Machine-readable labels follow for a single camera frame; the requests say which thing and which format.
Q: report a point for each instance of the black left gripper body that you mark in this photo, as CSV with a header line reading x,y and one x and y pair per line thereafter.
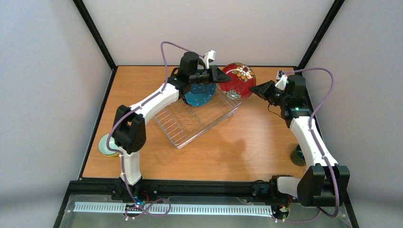
x,y
209,75

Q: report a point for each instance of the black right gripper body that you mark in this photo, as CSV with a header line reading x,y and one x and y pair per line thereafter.
x,y
270,93

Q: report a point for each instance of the blue polka dot plate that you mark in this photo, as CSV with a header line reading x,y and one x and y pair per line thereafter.
x,y
200,94

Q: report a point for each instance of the dark red plate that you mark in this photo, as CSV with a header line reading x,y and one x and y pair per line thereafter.
x,y
242,79

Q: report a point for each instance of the wire metal dish rack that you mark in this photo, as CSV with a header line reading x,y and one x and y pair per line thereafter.
x,y
182,123

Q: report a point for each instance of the dark green cup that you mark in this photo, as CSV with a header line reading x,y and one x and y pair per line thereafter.
x,y
297,156

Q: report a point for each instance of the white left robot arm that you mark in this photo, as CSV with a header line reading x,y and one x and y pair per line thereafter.
x,y
129,129

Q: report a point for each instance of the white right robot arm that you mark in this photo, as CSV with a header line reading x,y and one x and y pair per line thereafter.
x,y
324,182

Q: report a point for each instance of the green yellow small bowl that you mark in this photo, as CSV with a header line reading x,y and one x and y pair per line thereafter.
x,y
108,147

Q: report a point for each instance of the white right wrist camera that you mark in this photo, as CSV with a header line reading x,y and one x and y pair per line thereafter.
x,y
281,78

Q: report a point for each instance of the black frame post right rear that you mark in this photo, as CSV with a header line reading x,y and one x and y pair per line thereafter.
x,y
323,28

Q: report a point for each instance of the black frame post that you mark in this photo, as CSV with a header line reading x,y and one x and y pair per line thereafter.
x,y
85,15
323,28

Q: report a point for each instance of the black frame post left rear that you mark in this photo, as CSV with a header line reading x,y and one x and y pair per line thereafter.
x,y
85,15

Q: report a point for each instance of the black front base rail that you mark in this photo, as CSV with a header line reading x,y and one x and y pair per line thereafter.
x,y
147,192

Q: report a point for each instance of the white slotted cable duct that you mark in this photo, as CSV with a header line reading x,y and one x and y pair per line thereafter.
x,y
176,209

